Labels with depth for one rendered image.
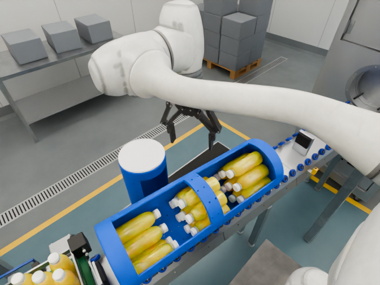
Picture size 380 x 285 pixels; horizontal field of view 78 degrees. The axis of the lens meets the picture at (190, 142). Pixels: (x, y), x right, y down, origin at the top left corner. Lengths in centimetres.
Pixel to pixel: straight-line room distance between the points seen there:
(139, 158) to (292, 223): 163
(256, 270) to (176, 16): 97
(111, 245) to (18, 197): 216
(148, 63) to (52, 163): 276
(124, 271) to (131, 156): 69
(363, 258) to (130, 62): 44
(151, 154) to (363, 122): 117
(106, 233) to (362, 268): 81
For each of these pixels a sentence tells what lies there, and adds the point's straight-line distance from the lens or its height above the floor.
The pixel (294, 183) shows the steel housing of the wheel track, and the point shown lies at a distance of 161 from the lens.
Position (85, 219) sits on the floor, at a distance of 253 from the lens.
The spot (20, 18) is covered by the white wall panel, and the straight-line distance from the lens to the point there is 393.
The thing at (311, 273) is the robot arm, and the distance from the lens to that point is 88.
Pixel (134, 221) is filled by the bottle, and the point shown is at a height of 114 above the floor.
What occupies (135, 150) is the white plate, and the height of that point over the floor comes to 104.
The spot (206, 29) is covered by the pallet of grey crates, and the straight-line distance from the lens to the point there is 450.
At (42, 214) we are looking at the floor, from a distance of 275.
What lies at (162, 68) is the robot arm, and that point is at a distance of 47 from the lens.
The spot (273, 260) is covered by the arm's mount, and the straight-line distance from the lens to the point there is 117.
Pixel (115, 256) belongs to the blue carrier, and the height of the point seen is 122.
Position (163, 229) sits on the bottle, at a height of 108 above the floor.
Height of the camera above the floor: 206
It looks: 44 degrees down
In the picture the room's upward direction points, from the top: straight up
